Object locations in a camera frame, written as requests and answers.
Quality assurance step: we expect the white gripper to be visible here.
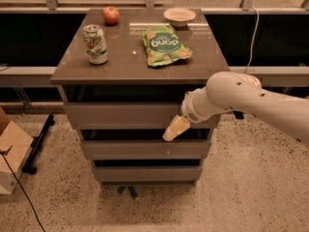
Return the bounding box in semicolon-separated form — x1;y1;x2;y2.
163;88;225;141

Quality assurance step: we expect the grey top drawer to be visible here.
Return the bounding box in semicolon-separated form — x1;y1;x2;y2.
63;101;222;131

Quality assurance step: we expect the grey drawer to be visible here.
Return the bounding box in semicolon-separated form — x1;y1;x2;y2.
93;166;202;183
81;139;211;160
63;101;222;131

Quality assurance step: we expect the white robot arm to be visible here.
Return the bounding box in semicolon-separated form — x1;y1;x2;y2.
163;72;309;146

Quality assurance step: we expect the grey drawer cabinet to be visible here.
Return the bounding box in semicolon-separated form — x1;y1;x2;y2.
51;9;228;186

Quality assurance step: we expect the grey middle drawer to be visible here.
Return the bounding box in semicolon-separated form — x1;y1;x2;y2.
81;139;211;160

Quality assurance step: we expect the grey bottom drawer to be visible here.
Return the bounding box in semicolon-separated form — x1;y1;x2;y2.
93;166;202;183

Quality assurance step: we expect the black stand leg right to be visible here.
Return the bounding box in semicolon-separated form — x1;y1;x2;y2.
234;111;244;120

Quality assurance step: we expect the black stand leg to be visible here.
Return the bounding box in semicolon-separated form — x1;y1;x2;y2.
234;111;244;120
22;114;55;175

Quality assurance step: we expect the green chip bag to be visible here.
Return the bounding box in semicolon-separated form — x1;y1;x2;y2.
142;25;192;68

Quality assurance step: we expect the white bowl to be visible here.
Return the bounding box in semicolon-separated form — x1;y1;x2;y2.
163;8;196;27

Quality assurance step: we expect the green white soda can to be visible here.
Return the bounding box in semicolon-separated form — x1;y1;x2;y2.
83;24;108;65

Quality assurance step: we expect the red apple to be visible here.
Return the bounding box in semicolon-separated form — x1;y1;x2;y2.
102;7;120;25

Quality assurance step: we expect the black stand leg left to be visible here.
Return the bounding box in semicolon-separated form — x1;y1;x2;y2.
22;114;55;175

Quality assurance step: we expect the cardboard box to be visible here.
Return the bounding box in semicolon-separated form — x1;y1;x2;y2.
0;108;33;194

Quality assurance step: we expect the white cable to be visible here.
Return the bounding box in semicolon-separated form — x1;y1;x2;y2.
244;7;261;74

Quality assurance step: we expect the black cable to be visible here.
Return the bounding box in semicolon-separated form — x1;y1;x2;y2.
0;152;46;232

